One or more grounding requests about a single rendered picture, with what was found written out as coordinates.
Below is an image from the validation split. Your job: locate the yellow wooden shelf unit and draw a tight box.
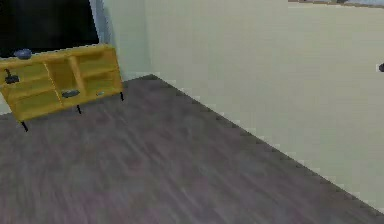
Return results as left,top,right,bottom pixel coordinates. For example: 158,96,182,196
0,43,125,133

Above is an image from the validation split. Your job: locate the framed picture on wall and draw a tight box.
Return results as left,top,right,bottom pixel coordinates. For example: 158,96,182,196
288,0,384,9

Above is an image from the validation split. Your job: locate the dark window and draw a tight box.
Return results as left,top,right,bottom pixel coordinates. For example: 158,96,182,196
0,0,101,59

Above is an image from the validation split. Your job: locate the grey flat dish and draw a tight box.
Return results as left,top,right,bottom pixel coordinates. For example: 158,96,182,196
61,89,81,99

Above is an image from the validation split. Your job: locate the black small object with stem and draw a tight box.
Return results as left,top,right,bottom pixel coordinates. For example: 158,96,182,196
4,68,20,85

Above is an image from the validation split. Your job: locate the blue-grey round bowl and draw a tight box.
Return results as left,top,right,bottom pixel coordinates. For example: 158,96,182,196
13,48,33,61

